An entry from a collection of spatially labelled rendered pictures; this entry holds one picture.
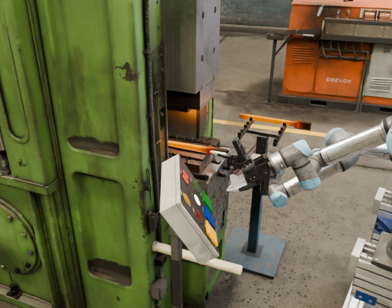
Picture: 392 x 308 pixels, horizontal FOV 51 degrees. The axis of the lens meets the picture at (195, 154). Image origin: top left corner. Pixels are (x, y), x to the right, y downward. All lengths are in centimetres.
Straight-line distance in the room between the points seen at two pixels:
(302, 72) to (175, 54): 384
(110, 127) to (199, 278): 106
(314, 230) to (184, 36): 201
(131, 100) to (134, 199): 47
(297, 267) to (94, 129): 172
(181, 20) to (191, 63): 18
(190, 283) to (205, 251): 100
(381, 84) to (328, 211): 245
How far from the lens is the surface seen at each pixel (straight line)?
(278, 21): 953
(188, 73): 179
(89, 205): 214
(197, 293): 252
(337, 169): 198
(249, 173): 161
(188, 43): 175
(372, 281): 198
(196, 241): 147
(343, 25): 522
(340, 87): 556
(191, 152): 211
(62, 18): 180
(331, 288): 287
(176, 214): 139
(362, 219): 353
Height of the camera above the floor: 198
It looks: 28 degrees down
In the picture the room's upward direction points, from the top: straight up
